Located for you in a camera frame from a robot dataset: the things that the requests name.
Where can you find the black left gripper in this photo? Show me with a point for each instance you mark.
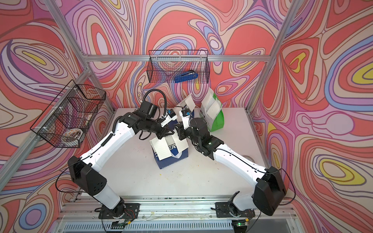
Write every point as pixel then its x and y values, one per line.
pixel 165 131

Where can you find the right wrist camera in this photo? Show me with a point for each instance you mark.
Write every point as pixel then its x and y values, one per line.
pixel 185 114

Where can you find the black wire basket left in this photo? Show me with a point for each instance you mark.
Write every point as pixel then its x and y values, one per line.
pixel 75 106

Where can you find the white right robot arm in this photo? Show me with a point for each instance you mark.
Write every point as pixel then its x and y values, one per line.
pixel 267 186

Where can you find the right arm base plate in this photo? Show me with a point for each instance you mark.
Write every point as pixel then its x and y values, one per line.
pixel 226 209

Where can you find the black wire basket back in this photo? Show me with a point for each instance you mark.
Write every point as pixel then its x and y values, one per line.
pixel 164 65

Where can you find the black wire basket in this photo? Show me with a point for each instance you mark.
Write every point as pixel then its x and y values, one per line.
pixel 75 106
pixel 164 65

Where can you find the blue stapler in basket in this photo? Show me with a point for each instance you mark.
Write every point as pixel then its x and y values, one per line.
pixel 186 76

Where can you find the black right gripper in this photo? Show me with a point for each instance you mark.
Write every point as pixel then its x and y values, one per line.
pixel 180 131

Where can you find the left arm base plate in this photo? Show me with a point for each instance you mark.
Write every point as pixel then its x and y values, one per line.
pixel 127 211

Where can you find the blue white paper bag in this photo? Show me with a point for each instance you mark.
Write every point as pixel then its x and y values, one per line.
pixel 187 102

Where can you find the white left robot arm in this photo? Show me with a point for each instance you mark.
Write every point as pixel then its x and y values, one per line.
pixel 85 171

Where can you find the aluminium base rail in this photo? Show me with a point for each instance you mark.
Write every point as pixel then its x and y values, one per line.
pixel 173 215

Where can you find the white tape roll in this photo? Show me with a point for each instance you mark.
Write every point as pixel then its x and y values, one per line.
pixel 249 158

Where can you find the dark blue paper bag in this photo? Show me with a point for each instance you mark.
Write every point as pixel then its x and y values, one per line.
pixel 176 156

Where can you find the tape roll in basket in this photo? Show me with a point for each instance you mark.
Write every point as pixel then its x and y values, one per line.
pixel 72 136

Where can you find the green white paper bag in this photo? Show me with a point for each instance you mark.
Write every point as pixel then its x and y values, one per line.
pixel 211 111

